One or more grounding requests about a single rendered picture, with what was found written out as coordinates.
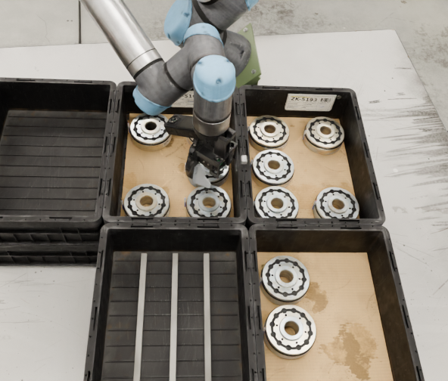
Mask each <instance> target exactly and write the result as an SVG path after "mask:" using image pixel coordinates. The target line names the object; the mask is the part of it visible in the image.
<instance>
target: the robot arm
mask: <svg viewBox="0 0 448 381"><path fill-rule="evenodd" d="M258 1H259V0H176V1H175V2H174V3H173V5H172V6H171V8H170V9H169V11H168V13H167V16H166V19H165V22H164V33H165V35H166V37H167V38H168V39H169V40H170V41H172V42H173V44H174V45H175V46H178V47H180V48H181V49H180V50H179V51H178V52H177V53H175V54H174V55H173V56H172V57H171V58H170V59H169V60H168V61H167V62H165V61H164V60H163V58H162V57H161V56H160V54H159V53H158V51H157V49H156V48H155V47H154V45H153V44H152V42H151V40H150V39H149V38H148V36H147V35H146V34H145V32H144V30H143V29H142V28H141V26H140V25H139V23H138V21H137V20H136V19H135V17H134V16H133V14H132V12H131V11H130V10H129V9H128V7H127V6H126V4H125V2H124V1H123V0H80V2H81V3H82V5H83V7H84V8H85V9H86V11H87V12H88V13H89V15H90V17H91V18H92V19H93V21H94V22H95V24H96V25H97V27H98V28H99V29H100V31H101V33H102V34H103V36H104V37H105V38H106V40H107V41H108V43H109V44H110V46H111V47H112V49H113V50H114V51H115V53H116V54H117V56H118V58H119V59H120V60H121V61H122V63H123V65H124V66H125V68H126V69H127V70H128V71H129V73H130V75H131V76H132V78H133V79H134V80H135V82H136V83H137V86H136V88H135V89H134V91H133V97H134V98H135V103H136V104H137V106H138V107H139V108H140V110H142V111H143V112H144V113H146V114H148V115H151V116H157V115H159V114H160V113H162V112H163V111H164V110H165V109H167V108H169V107H171V106H172V105H173V104H174V103H175V102H176V101H177V100H178V99H180V98H181V97H182V96H183V95H184V94H186V93H187V92H188V91H190V90H191V89H194V105H193V106H194V107H193V116H186V115H180V114H174V115H173V116H172V117H170V118H169V120H168V121H167V122H166V123H165V124H164V127H165V129H166V131H167V133H168V135H177V136H182V137H187V138H193V142H194V143H193V144H192V145H191V146H190V148H189V152H188V158H187V162H186V164H185V172H186V175H187V176H188V180H189V181H190V183H191V184H192V185H193V186H194V187H197V184H199V185H201V186H203V187H206V188H210V187H211V183H210V182H209V181H208V179H207V178H206V176H205V168H204V167H207V168H208V169H209V170H210V174H211V175H212V176H214V177H216V178H219V171H220V169H227V168H228V167H227V166H229V164H230V163H231V162H232V159H233V158H234V159H236V155H237V149H238V144H237V143H235V142H234V141H232V139H233V138H234V137H235V136H236V131H235V130H233V129H231V128H229V123H230V116H231V110H232V100H233V94H234V90H235V83H236V79H235V78H236V77H237V76H239V75H240V73H241V72H242V71H243V70H244V68H245V67H246V66H247V63H248V61H249V59H250V54H251V45H250V42H249V41H248V40H247V39H246V38H245V37H244V36H243V35H241V34H239V33H235V32H232V31H230V30H227V29H228V28H229V27H230V26H231V25H232V24H233V23H234V22H236V21H237V20H238V19H239V18H240V17H242V16H243V15H244V14H246V13H247V12H248V11H250V10H251V8H252V7H253V6H254V5H255V4H256V3H257V2H258ZM231 146H232V147H231ZM234 149H235V154H234ZM201 164H202V165H204V166H202V165H201ZM215 171H217V174H216V173H215Z"/></svg>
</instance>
